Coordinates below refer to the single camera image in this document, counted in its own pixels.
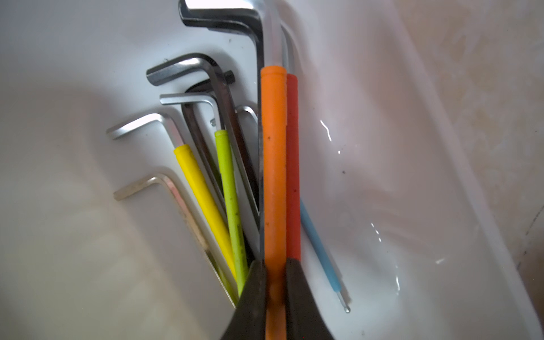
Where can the yellow handled hex key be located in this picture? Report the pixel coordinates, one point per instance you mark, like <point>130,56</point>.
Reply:
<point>192,172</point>

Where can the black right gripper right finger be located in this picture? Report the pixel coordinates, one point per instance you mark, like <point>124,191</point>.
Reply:
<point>303,319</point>

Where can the large black hex key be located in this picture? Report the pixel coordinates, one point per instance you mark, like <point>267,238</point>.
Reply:
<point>216,92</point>

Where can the small silver hex key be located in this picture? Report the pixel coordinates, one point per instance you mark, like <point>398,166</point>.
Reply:
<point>195,229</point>

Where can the orange handled hex key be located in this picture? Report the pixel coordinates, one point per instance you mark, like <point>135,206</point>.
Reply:
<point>273,78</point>

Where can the green handled hex key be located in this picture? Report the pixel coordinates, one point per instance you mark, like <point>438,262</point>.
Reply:
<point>227,173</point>

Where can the red handled hex key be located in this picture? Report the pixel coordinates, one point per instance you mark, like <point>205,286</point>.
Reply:
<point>293,221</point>

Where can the long black hex key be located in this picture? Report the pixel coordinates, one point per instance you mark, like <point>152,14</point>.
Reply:
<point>240,17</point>

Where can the thin black hex key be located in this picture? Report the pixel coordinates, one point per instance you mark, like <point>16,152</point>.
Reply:
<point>202,143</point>

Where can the white plastic storage box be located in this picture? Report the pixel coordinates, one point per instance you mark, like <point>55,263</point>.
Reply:
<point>383,177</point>

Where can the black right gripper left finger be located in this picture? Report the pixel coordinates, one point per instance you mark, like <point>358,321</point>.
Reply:
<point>249,319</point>

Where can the blue handled hex key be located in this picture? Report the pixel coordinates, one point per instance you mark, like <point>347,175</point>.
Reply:
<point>249,131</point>

